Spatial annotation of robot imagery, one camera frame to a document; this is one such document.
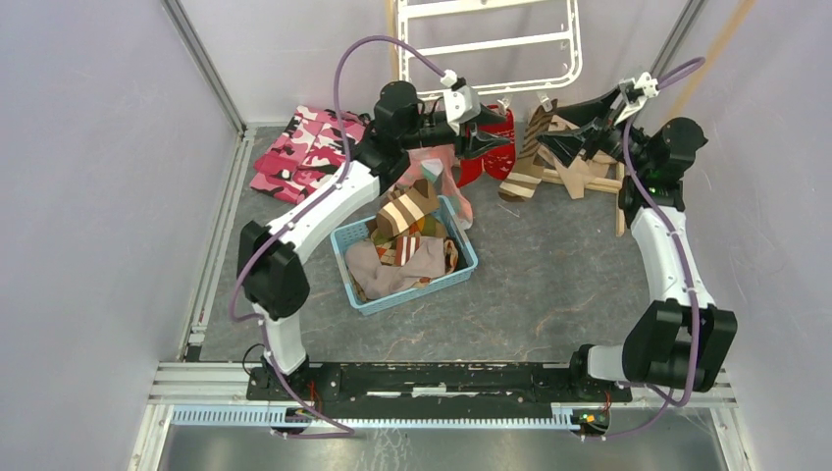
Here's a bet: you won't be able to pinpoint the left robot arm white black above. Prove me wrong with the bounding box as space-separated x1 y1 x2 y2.
234 80 506 400

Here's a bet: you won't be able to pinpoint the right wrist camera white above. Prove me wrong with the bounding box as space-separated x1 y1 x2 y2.
614 72 659 125

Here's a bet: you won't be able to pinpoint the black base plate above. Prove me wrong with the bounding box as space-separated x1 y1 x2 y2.
286 362 633 421

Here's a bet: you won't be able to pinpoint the red sock white stars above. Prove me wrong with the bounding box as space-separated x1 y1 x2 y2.
483 105 516 181

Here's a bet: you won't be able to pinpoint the red sock white trim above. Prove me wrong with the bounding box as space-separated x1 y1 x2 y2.
455 157 484 188

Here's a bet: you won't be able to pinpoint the pink camouflage cloth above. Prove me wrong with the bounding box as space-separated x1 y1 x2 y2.
249 105 370 204

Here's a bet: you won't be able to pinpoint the white clip hanger frame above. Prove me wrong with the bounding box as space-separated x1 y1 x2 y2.
390 1 584 104

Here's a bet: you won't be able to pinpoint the brown striped sock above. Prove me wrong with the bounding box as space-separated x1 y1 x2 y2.
498 100 557 202
376 179 440 237

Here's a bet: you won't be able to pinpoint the beige cloth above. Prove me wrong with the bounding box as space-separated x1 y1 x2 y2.
538 145 623 199

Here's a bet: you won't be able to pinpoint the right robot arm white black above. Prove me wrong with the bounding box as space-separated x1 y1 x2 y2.
537 90 738 400

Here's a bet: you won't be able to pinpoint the wooden hanger stand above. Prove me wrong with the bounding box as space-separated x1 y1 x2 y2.
385 0 758 236

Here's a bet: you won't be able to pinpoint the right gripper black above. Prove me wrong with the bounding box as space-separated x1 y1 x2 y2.
536 85 652 175

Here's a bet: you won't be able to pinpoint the blue plastic basket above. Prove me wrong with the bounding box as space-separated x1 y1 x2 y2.
330 196 479 316

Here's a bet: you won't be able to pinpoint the brown beige socks pile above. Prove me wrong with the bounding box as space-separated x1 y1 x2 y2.
344 215 464 301

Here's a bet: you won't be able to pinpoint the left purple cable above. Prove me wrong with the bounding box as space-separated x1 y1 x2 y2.
227 35 449 438

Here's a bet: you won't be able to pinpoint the pink sock green patches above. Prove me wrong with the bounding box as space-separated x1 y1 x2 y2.
396 144 457 197

